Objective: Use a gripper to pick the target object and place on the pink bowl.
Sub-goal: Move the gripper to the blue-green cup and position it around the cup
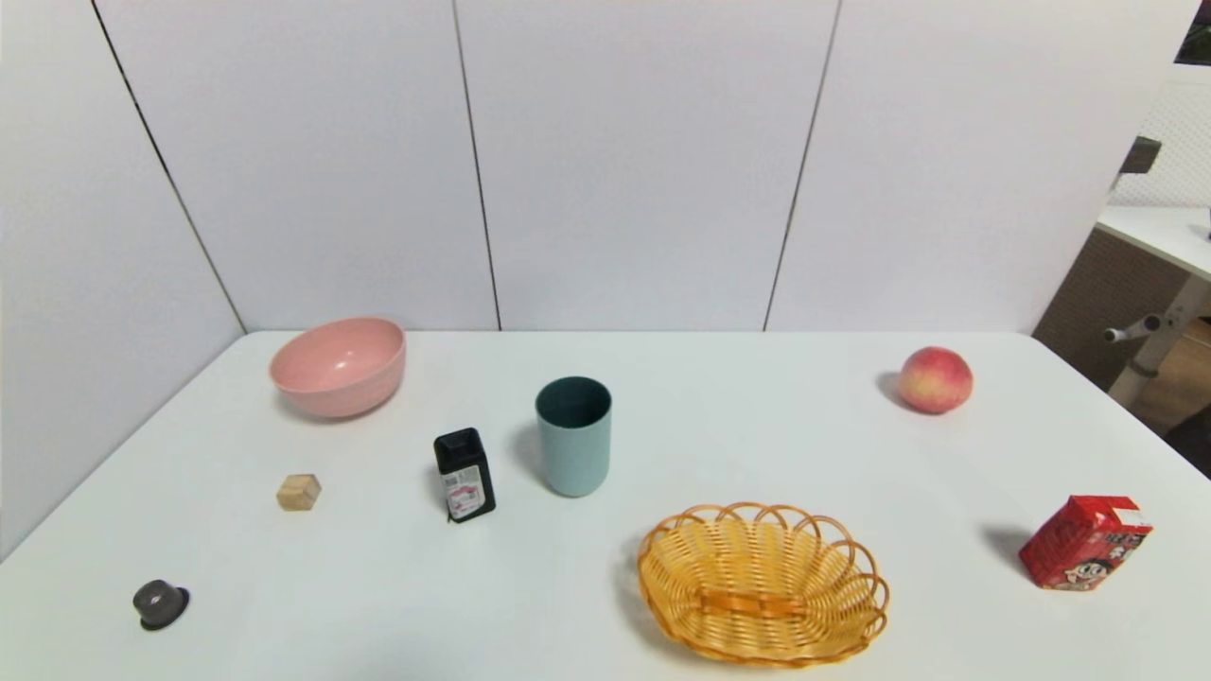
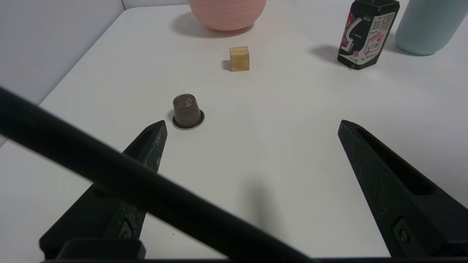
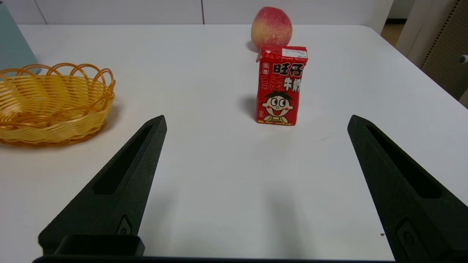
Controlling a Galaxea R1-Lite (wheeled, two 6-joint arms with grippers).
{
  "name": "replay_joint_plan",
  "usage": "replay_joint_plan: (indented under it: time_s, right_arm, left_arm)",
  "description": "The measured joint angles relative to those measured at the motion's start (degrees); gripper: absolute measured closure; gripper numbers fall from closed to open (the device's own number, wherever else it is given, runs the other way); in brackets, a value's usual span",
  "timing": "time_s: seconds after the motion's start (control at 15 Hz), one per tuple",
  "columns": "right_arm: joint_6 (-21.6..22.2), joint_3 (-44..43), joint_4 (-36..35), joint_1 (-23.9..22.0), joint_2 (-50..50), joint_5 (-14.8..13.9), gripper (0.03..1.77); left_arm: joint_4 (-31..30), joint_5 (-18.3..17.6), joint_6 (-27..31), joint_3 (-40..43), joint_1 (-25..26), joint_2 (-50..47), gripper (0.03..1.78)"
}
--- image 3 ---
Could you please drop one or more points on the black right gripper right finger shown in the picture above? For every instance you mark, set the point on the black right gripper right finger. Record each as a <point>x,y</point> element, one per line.
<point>413,204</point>

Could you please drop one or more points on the red milk carton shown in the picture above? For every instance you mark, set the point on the red milk carton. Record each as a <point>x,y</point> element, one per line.
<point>278,84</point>

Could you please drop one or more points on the red yellow peach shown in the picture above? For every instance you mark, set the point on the red yellow peach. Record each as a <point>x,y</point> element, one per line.
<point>270,25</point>

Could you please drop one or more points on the yellow woven plastic basket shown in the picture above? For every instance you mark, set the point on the yellow woven plastic basket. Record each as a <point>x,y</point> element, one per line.
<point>55,109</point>

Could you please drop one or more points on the brown perforated panel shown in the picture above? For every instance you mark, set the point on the brown perforated panel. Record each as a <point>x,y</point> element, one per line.
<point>446,54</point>

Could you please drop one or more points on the teal plastic cup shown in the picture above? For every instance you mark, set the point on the teal plastic cup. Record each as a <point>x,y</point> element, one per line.
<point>12,44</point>

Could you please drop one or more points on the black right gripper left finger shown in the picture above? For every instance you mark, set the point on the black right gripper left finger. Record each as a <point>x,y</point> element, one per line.
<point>109,197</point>

